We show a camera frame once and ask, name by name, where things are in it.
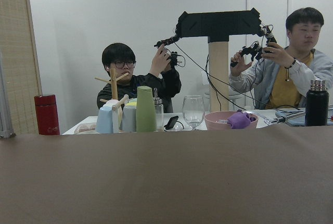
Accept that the grey cup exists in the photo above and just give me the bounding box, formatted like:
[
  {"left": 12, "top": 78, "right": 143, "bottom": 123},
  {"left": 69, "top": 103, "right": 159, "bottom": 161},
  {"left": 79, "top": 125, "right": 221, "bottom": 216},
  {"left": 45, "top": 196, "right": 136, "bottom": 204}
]
[{"left": 121, "top": 105, "right": 136, "bottom": 132}]

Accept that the light blue cup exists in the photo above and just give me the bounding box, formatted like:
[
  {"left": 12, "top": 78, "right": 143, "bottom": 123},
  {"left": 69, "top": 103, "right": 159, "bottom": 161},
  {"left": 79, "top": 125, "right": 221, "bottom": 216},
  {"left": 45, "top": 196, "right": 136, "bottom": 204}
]
[{"left": 95, "top": 106, "right": 113, "bottom": 133}]

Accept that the glass syrup bottle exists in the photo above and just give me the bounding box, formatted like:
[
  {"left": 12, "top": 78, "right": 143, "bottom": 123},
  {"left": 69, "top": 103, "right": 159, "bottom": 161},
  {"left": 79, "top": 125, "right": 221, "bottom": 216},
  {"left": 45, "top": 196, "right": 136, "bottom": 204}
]
[{"left": 153, "top": 88, "right": 164, "bottom": 131}]

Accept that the empty wine glass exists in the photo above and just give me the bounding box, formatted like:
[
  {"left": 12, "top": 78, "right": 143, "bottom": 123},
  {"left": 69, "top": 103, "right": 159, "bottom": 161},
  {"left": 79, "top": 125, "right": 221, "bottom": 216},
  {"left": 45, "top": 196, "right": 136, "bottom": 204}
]
[{"left": 183, "top": 95, "right": 205, "bottom": 130}]

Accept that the green container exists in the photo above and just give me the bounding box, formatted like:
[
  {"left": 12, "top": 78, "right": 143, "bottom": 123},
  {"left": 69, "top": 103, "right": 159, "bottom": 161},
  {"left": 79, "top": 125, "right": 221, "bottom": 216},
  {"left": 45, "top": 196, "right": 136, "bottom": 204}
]
[{"left": 136, "top": 85, "right": 157, "bottom": 132}]

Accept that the wooden mug tree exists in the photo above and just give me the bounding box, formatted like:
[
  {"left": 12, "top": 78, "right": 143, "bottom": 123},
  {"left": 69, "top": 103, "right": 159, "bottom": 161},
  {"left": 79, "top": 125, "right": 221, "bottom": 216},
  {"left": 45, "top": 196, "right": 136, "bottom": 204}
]
[{"left": 94, "top": 68, "right": 130, "bottom": 131}]

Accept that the pink bowl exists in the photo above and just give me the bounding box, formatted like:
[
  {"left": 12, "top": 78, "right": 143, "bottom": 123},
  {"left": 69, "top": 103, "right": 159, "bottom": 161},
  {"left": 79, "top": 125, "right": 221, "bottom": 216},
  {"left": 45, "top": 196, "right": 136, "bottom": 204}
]
[{"left": 204, "top": 111, "right": 258, "bottom": 130}]

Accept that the person in black jacket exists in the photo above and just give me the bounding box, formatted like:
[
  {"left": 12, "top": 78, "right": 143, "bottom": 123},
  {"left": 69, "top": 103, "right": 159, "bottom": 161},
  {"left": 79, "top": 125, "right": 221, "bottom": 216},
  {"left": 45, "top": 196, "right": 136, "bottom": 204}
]
[{"left": 102, "top": 43, "right": 182, "bottom": 113}]

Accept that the purple cloth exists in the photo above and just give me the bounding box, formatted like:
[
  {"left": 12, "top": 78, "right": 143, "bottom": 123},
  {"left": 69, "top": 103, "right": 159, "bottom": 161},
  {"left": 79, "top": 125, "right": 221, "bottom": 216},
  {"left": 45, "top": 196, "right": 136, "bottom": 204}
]
[{"left": 227, "top": 111, "right": 257, "bottom": 129}]

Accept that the person in grey jacket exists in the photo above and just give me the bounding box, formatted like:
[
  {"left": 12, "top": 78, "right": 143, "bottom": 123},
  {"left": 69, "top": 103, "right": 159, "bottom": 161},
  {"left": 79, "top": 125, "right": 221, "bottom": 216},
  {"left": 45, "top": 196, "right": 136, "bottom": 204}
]
[{"left": 229, "top": 7, "right": 332, "bottom": 109}]

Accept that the red thermos bottle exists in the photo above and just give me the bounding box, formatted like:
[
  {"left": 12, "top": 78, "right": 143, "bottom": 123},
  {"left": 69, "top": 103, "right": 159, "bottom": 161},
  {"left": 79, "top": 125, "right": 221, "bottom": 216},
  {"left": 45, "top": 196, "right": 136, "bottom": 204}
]
[{"left": 34, "top": 94, "right": 60, "bottom": 135}]

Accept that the bamboo folding screen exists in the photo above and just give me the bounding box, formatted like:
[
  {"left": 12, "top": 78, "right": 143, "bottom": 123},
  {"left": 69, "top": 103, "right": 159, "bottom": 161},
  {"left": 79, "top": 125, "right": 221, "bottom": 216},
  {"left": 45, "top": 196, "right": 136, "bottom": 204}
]
[{"left": 1, "top": 0, "right": 42, "bottom": 134}]

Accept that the black water bottle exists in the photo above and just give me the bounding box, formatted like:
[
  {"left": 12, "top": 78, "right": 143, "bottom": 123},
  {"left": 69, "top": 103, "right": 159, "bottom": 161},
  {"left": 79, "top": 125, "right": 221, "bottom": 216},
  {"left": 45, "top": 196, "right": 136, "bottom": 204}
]
[{"left": 305, "top": 80, "right": 329, "bottom": 127}]

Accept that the wooden stand post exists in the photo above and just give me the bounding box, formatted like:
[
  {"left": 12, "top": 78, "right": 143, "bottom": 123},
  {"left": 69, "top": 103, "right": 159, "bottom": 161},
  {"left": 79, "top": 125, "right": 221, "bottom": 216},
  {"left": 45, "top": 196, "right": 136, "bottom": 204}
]
[{"left": 208, "top": 42, "right": 229, "bottom": 112}]

